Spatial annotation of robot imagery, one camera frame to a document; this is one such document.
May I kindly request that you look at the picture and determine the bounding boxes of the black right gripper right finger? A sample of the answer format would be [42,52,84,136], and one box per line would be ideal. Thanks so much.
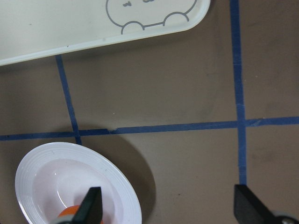
[234,184,278,224]

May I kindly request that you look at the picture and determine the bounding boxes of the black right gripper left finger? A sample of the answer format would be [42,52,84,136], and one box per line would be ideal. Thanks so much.
[71,187,103,224]

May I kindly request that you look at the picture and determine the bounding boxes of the orange fruit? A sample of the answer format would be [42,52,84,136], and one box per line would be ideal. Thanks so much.
[55,204,104,224]

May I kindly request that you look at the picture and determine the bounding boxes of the cream bear tray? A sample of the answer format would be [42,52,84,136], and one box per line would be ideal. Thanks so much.
[0,0,211,65]

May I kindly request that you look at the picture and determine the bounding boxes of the white round plate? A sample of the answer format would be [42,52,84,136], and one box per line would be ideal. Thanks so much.
[15,142,142,224]

